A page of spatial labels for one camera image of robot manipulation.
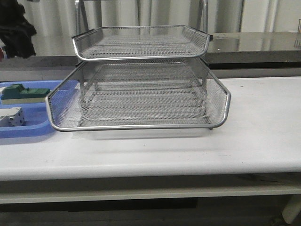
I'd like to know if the blue plastic tray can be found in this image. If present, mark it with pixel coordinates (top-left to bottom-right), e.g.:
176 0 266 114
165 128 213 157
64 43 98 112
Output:
0 80 62 138

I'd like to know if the green terminal block component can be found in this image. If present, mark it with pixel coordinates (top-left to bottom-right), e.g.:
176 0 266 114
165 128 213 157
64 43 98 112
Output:
0 84 50 105

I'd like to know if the dark granite counter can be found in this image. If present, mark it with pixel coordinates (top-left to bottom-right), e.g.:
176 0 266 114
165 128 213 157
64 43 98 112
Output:
0 32 301 70

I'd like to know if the white table leg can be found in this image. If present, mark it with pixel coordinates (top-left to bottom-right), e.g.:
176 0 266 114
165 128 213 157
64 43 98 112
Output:
281 194 301 224

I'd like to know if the silver wire rack frame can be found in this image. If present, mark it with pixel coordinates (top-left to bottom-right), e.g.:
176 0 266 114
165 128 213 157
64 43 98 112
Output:
74 0 214 131

